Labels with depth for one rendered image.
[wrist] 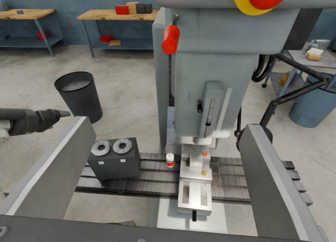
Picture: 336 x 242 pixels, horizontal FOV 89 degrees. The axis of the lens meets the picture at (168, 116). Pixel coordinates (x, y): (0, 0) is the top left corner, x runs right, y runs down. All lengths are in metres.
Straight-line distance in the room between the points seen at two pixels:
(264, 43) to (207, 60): 0.12
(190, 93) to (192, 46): 0.15
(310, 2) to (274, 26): 0.11
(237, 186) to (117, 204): 1.28
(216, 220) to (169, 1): 0.93
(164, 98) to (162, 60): 0.25
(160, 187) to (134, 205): 0.99
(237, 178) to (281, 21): 0.80
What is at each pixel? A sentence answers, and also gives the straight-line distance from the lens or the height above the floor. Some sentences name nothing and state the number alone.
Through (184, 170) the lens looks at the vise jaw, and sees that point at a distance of 0.87.
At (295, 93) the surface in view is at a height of 1.59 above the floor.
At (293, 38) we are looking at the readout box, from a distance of 0.82.
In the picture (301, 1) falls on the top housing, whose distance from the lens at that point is 0.30.
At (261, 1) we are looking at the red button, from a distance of 0.23.
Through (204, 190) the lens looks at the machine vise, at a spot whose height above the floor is 0.99.
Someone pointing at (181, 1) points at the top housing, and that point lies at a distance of 0.27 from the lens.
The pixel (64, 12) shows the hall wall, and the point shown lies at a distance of 5.61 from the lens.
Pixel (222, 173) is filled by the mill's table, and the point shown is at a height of 0.92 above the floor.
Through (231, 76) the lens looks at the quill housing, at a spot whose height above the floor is 1.56.
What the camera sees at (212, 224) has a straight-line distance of 1.00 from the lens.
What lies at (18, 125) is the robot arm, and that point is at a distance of 0.71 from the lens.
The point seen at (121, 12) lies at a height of 0.92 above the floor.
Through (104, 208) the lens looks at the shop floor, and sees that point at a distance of 1.99.
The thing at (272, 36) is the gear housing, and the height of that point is 1.67.
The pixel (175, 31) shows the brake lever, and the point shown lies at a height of 1.71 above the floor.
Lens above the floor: 1.78
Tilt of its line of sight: 43 degrees down
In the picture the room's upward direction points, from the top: 1 degrees counter-clockwise
